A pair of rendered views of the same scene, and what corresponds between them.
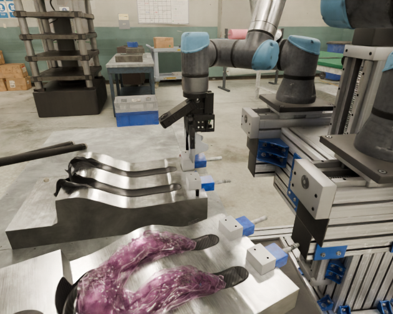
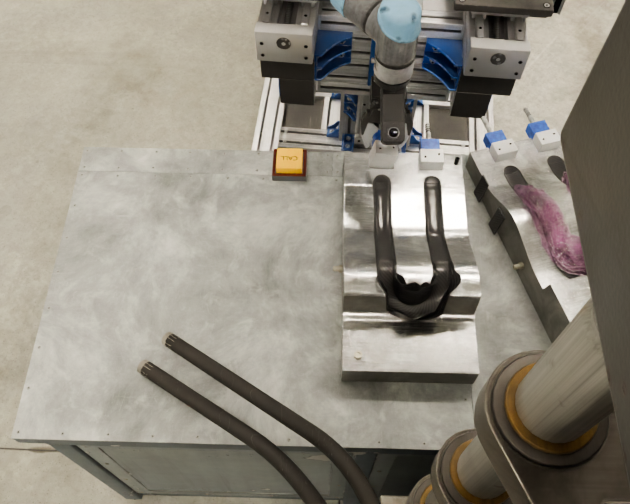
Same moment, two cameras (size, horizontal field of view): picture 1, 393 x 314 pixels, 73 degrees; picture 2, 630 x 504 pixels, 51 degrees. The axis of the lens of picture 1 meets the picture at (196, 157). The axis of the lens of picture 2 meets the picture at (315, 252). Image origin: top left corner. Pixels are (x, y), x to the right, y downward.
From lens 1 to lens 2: 1.41 m
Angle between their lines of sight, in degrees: 61
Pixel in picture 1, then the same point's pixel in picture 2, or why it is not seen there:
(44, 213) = (447, 337)
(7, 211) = (386, 420)
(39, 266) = (572, 296)
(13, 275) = not seen: hidden behind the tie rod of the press
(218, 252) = (529, 170)
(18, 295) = not seen: hidden behind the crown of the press
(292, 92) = not seen: outside the picture
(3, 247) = (467, 396)
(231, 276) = (556, 169)
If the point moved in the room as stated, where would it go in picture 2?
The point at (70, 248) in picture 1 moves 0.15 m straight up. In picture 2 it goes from (477, 319) to (494, 286)
